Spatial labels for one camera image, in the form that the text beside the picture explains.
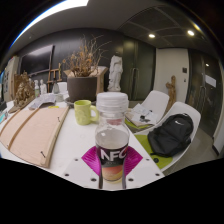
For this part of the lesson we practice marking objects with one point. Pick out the white headless statue on pedestal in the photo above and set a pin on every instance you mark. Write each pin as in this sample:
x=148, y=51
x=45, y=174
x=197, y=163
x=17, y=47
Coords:
x=115, y=73

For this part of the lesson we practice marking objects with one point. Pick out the green seat cushion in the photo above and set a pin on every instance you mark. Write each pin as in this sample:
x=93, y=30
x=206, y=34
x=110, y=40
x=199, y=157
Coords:
x=161, y=161

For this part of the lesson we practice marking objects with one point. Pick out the dried plant in brown pot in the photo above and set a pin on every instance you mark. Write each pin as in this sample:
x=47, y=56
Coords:
x=81, y=88

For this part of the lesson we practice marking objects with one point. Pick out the clear plastic packet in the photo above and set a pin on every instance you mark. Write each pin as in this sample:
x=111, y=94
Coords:
x=2, y=116

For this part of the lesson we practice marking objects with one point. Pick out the open cardboard box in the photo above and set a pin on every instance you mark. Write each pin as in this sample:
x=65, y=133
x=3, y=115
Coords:
x=101, y=76

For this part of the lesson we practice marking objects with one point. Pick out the tall wooden figure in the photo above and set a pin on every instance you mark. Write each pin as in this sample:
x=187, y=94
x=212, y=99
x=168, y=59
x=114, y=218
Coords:
x=171, y=88

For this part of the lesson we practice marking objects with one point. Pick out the dark double door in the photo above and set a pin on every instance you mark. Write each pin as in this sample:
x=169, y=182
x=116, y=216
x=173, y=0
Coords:
x=140, y=66

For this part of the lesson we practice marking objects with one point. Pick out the round ceiling spotlight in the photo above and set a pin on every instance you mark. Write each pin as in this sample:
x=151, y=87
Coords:
x=191, y=32
x=152, y=35

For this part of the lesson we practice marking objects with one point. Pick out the crumpled printed papers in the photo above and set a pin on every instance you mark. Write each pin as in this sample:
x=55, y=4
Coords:
x=43, y=100

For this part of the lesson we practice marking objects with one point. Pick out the wooden easel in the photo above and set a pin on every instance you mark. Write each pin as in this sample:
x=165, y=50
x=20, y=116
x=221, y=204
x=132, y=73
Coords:
x=53, y=75

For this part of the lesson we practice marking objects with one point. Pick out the stack of papers and books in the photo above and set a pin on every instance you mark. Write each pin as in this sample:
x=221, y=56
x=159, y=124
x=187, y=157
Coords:
x=140, y=115

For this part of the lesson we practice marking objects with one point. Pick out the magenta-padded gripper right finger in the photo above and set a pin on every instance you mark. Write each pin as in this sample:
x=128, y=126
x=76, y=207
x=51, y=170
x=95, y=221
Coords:
x=140, y=171

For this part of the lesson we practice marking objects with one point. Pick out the small white figurine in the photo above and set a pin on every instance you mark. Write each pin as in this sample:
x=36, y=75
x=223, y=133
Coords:
x=36, y=88
x=43, y=87

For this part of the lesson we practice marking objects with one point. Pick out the flat wooden frame panel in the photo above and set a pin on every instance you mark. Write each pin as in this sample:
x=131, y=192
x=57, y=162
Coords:
x=31, y=133

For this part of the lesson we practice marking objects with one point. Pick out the light green mug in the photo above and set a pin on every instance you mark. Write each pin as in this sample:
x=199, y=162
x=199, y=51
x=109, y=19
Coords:
x=81, y=113

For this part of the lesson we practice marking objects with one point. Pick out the brown carved wooden sculpture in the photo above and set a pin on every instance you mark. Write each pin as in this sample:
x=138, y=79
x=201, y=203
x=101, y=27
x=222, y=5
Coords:
x=22, y=93

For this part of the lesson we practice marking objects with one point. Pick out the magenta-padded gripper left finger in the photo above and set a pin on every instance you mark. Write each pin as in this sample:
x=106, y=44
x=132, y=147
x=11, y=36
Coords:
x=83, y=173

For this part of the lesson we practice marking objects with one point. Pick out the clear drink bottle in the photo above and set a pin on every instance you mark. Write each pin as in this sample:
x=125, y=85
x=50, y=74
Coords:
x=111, y=140

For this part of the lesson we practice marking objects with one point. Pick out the dark wall screen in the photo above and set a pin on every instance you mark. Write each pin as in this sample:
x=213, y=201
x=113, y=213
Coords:
x=36, y=60

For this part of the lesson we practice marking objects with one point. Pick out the black backpack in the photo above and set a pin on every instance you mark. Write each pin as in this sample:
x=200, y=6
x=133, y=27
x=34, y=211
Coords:
x=171, y=135

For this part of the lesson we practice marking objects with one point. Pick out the small grey bottle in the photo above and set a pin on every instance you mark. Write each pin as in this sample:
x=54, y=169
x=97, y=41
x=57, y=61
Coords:
x=56, y=87

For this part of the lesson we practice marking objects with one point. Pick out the white shell chair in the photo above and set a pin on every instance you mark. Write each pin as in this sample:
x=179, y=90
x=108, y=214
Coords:
x=158, y=98
x=191, y=111

